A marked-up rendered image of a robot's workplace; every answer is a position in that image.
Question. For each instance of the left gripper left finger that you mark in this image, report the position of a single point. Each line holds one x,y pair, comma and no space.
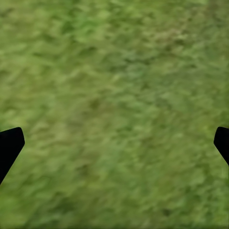
11,143

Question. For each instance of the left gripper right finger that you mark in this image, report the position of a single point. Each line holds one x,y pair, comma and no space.
221,141

